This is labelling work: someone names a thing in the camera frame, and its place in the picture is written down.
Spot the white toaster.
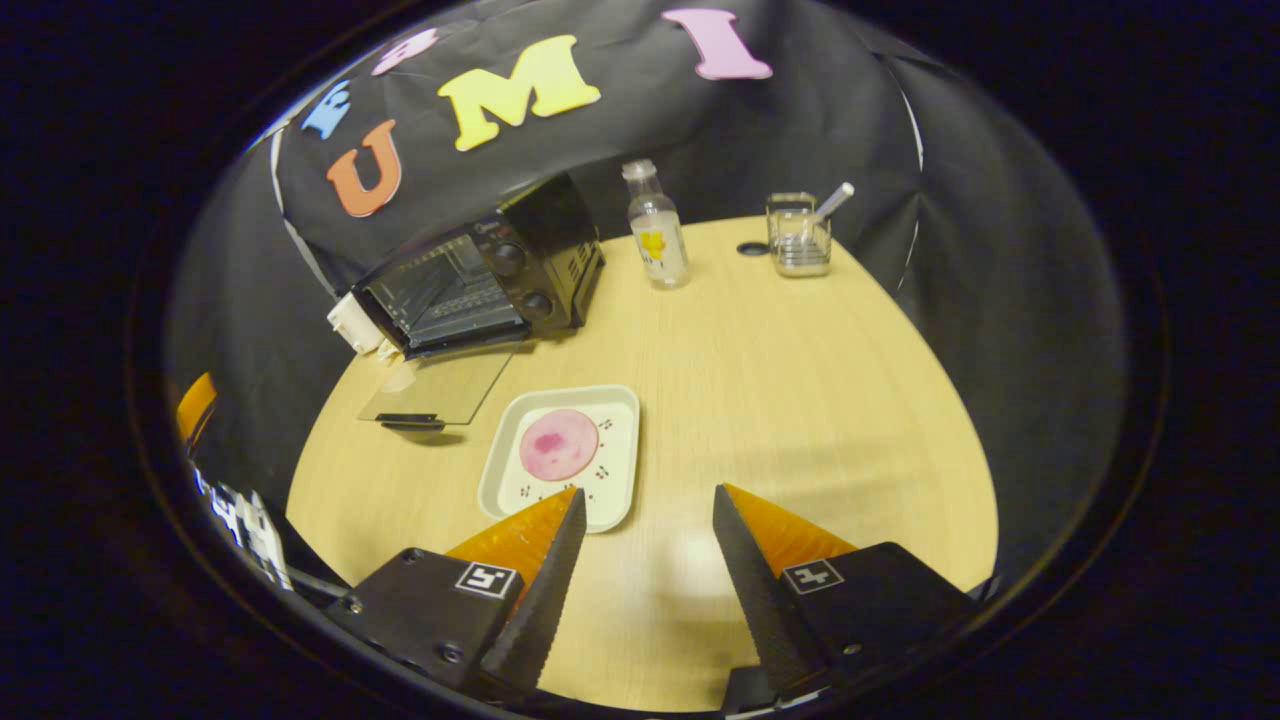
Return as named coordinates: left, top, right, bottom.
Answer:
left=327, top=292, right=386, bottom=354

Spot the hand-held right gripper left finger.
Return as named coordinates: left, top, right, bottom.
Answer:
left=325, top=487, right=588, bottom=701

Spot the clear bottle with yellow flower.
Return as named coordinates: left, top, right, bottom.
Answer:
left=622, top=159, right=691, bottom=291

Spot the white square plate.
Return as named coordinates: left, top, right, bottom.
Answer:
left=477, top=384, right=641, bottom=534

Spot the clear glass cup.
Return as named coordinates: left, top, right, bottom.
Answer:
left=766, top=192, right=833, bottom=279

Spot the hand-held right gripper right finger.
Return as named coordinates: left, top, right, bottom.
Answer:
left=712, top=483, right=986, bottom=701

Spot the black electric oven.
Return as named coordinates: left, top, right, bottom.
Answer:
left=350, top=172, right=607, bottom=433

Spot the pink round food slice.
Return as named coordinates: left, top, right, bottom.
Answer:
left=519, top=409, right=600, bottom=482

